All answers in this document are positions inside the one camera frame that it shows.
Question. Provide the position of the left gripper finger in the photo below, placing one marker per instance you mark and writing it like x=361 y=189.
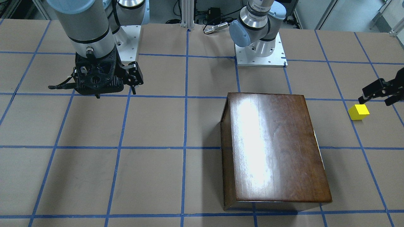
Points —
x=394 y=98
x=379 y=88

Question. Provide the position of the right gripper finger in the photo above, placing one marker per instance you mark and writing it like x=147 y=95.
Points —
x=133 y=76
x=64 y=85

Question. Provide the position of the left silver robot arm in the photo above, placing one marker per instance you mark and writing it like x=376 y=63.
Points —
x=258 y=25

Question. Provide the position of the aluminium frame post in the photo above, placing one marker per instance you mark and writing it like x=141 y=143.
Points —
x=187 y=13

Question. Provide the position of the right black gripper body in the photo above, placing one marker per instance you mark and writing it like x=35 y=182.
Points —
x=130 y=75

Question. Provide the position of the yellow block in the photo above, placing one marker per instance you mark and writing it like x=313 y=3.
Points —
x=358 y=112

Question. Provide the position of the black power adapter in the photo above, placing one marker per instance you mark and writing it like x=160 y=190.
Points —
x=212 y=13

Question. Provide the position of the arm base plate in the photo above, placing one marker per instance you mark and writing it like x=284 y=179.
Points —
x=127 y=40
x=262 y=54

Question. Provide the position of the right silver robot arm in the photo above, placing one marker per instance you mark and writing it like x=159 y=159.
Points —
x=91 y=24

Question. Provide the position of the silver cylindrical connector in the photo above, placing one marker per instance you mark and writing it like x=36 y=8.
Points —
x=216 y=28

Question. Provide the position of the dark wooden drawer cabinet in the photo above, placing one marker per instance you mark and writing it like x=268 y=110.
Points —
x=270 y=154

